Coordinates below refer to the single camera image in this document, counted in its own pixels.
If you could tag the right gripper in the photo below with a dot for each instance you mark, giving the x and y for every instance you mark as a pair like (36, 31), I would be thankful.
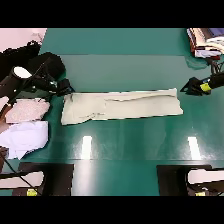
(199, 87)

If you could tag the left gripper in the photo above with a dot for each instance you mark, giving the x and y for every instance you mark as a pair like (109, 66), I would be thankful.
(65, 87)

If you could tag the white shirt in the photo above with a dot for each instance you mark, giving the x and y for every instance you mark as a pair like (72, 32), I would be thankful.
(126, 106)

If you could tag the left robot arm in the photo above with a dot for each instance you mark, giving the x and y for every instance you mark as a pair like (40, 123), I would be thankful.
(15, 80)

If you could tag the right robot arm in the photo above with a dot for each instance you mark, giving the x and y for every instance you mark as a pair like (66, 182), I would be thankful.
(218, 80)

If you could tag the pale pink patterned garment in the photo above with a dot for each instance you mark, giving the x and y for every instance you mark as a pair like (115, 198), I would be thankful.
(28, 110)

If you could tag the heap of clothes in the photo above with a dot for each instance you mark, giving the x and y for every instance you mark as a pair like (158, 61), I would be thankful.
(208, 43)

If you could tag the white garment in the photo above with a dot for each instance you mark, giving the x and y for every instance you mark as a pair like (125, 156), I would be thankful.
(23, 136)

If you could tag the brown garment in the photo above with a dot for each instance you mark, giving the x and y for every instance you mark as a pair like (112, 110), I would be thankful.
(4, 116)

